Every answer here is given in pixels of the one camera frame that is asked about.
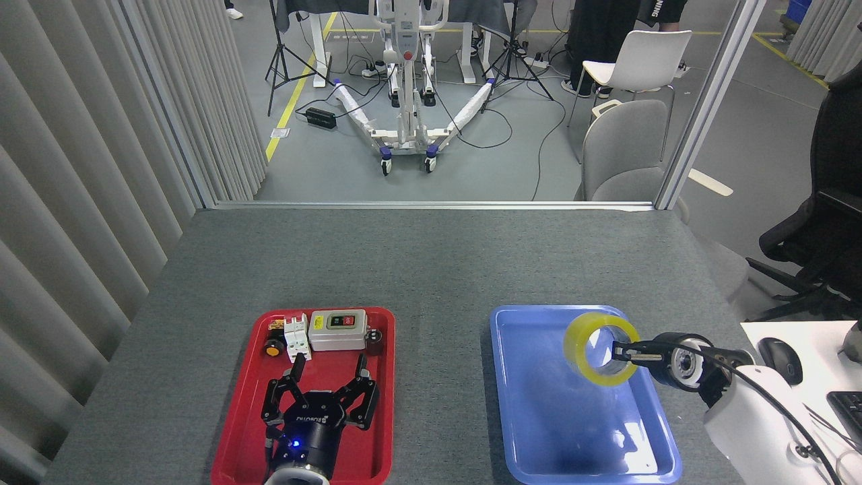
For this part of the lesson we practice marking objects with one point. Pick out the yellow round push button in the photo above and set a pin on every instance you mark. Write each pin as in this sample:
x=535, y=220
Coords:
x=273, y=349

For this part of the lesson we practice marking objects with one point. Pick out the person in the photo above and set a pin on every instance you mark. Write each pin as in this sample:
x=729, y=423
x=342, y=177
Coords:
x=599, y=34

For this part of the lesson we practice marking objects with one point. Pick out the white desk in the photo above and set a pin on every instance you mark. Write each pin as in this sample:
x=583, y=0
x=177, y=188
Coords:
x=821, y=350

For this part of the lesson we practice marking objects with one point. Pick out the silver frame rail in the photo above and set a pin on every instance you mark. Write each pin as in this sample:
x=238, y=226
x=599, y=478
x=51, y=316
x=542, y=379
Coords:
x=431, y=205

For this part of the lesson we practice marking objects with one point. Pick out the white plastic chair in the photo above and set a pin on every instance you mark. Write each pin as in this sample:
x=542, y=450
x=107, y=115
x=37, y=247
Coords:
x=643, y=60

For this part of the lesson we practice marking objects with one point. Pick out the red plastic tray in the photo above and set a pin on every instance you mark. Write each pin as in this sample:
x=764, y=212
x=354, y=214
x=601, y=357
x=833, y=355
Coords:
x=236, y=438

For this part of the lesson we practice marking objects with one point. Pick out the grey push button switch box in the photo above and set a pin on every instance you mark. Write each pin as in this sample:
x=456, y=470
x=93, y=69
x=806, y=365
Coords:
x=337, y=337

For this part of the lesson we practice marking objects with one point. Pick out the black keyboard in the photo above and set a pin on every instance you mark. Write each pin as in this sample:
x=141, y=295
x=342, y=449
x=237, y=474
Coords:
x=850, y=411

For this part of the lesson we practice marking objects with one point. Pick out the black computer mouse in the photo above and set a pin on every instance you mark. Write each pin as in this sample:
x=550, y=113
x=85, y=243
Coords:
x=784, y=360

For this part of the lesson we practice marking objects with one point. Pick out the black power adapter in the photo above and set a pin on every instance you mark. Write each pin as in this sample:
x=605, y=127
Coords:
x=320, y=118

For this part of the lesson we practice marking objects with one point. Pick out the grey ribbed partition panel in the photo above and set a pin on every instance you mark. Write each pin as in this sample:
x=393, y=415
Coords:
x=67, y=202
x=828, y=34

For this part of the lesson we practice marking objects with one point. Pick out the black tripod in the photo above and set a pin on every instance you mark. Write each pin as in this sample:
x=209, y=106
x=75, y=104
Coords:
x=277, y=47
x=513, y=60

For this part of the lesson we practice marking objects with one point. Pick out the black office chair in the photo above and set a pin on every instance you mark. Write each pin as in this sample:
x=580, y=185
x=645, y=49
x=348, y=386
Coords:
x=832, y=202

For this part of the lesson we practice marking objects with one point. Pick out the white circuit breaker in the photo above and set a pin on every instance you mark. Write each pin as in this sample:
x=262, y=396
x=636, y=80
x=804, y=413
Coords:
x=297, y=340

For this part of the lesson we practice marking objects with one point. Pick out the yellow tape roll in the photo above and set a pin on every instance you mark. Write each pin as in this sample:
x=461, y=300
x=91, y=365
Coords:
x=579, y=357

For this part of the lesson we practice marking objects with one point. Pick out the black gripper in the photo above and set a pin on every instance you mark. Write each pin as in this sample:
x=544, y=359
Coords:
x=310, y=438
x=661, y=360

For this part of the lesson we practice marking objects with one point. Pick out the dark cylindrical component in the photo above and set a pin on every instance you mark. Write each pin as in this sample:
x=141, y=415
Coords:
x=374, y=341

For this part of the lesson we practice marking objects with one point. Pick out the white wheeled stand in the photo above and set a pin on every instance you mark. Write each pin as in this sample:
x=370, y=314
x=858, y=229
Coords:
x=408, y=128

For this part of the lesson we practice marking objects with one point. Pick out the grey upholstered chair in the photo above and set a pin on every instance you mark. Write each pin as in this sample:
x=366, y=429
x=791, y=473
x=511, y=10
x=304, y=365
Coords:
x=623, y=148

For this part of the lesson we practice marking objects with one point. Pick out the blue plastic tray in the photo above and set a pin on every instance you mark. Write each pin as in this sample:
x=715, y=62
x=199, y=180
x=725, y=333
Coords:
x=559, y=417

